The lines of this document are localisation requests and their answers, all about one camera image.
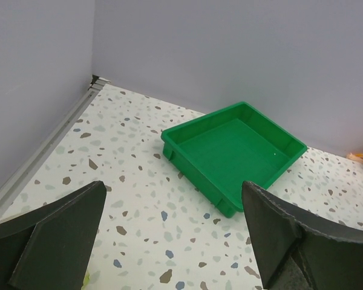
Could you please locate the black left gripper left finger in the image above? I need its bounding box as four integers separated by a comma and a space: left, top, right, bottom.
0, 181, 106, 289

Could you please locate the green plastic tray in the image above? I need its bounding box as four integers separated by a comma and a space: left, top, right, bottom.
161, 102, 307, 218

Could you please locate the aluminium side rail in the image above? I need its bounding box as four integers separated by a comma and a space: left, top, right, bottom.
0, 75, 111, 218

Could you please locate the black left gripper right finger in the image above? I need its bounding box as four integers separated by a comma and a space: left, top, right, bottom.
242, 181, 363, 289

